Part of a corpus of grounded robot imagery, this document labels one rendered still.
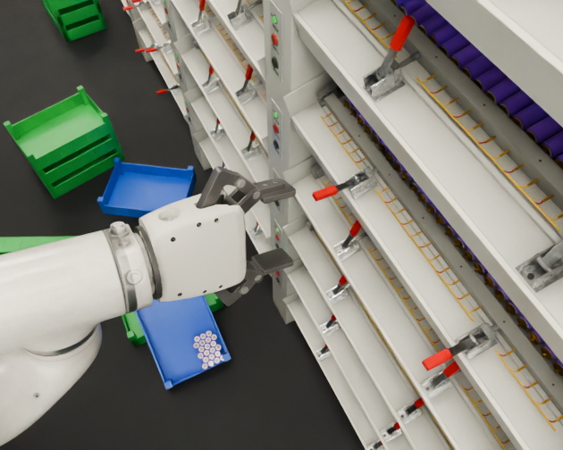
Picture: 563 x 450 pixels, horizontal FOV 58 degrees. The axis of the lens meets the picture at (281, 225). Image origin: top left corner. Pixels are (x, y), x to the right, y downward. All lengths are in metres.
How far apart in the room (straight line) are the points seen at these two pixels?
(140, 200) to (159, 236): 1.45
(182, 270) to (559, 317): 0.34
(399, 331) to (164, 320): 0.90
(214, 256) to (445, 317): 0.32
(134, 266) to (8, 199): 1.67
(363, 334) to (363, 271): 0.20
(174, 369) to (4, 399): 1.10
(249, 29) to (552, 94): 0.70
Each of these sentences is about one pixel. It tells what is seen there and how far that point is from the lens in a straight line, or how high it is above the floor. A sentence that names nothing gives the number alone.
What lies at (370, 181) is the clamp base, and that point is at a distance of 0.74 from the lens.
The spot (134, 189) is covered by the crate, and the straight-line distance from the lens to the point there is 1.97.
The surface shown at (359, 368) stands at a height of 0.36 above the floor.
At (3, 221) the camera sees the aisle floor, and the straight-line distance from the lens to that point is 2.08.
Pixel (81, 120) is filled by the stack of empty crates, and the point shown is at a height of 0.16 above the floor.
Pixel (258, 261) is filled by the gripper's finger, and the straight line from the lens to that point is 0.58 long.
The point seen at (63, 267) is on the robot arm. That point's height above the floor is 1.14.
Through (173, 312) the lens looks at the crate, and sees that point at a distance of 1.60.
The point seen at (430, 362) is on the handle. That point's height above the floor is 0.95.
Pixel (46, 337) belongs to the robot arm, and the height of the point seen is 1.10.
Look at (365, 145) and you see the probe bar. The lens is 0.76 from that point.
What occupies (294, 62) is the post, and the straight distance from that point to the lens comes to 0.78.
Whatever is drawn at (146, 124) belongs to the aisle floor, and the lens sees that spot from 2.19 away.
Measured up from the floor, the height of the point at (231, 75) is 0.74.
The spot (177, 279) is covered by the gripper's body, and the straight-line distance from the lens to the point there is 0.51.
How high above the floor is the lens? 1.52
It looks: 57 degrees down
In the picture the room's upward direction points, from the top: straight up
